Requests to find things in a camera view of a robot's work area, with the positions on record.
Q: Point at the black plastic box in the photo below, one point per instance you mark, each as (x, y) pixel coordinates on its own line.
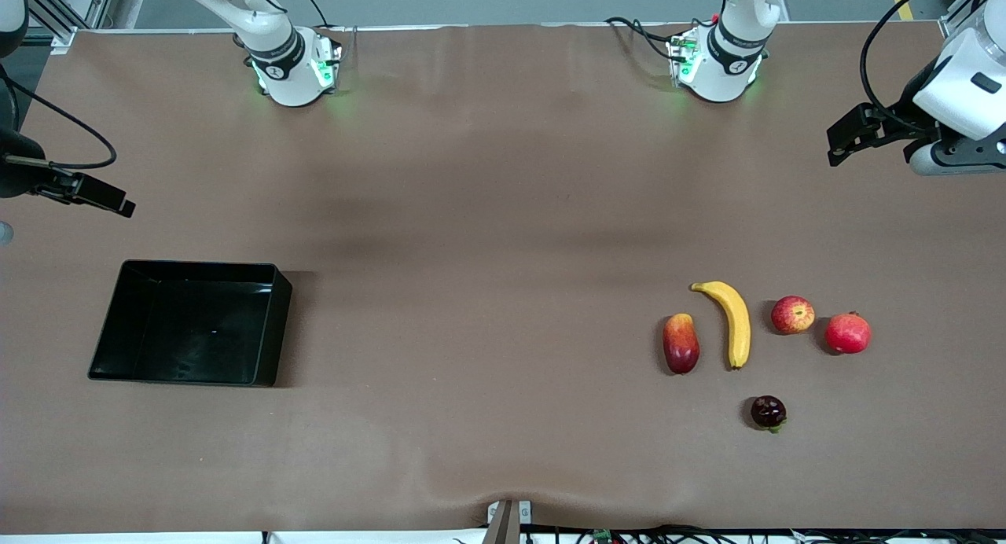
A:
(189, 324)

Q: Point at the brown table mat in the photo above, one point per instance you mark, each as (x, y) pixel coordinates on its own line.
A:
(503, 214)

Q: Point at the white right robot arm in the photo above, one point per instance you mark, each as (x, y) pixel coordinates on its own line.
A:
(287, 72)

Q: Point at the dark purple mangosteen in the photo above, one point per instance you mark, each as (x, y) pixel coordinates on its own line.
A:
(768, 412)

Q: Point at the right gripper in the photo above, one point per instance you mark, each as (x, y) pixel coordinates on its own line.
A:
(17, 170)

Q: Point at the red yellow apple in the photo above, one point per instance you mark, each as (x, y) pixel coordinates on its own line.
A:
(792, 314)

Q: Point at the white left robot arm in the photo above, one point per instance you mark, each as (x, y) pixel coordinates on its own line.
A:
(727, 56)

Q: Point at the red yellow mango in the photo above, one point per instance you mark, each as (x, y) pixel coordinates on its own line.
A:
(681, 344)

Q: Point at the red pomegranate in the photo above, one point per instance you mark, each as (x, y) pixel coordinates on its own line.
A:
(848, 333)

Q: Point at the aluminium frame profile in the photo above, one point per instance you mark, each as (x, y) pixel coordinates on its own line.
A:
(71, 13)
(955, 9)

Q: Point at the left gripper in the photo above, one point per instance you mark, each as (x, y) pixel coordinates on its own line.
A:
(904, 116)

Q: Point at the yellow banana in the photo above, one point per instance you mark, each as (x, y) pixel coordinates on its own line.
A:
(737, 324)

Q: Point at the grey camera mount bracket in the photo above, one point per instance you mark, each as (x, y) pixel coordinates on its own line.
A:
(507, 520)

